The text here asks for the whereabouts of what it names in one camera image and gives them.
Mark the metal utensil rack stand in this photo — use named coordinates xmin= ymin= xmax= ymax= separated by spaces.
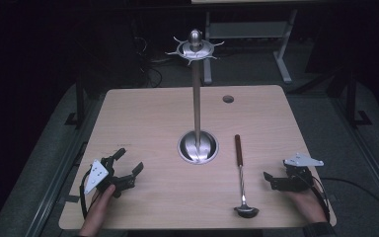
xmin=165 ymin=28 xmax=225 ymax=165

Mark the ladle with wooden handle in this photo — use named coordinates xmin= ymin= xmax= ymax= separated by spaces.
xmin=233 ymin=133 xmax=261 ymax=219

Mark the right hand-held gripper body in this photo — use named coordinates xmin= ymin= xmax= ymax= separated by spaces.
xmin=282 ymin=152 xmax=325 ymax=194

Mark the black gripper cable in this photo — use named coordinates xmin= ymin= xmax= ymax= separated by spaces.
xmin=79 ymin=168 xmax=95 ymax=220
xmin=310 ymin=176 xmax=379 ymax=225

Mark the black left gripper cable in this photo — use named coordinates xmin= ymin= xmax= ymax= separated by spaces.
xmin=79 ymin=168 xmax=95 ymax=220

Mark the black metal stand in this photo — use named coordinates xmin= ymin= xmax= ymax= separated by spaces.
xmin=64 ymin=77 xmax=88 ymax=130
xmin=329 ymin=67 xmax=373 ymax=128

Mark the white metal desk frame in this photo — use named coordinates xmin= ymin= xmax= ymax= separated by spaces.
xmin=190 ymin=0 xmax=310 ymax=85

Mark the tangle of black floor cables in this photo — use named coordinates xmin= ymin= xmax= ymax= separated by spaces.
xmin=129 ymin=19 xmax=179 ymax=89

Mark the person's right hand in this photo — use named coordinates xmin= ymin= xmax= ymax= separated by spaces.
xmin=287 ymin=189 xmax=329 ymax=226

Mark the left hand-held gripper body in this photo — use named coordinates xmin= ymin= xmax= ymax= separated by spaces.
xmin=83 ymin=157 xmax=136 ymax=199

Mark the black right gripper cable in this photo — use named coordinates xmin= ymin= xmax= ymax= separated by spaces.
xmin=310 ymin=176 xmax=379 ymax=225

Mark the person's left hand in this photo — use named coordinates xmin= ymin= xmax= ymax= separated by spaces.
xmin=79 ymin=184 xmax=117 ymax=230

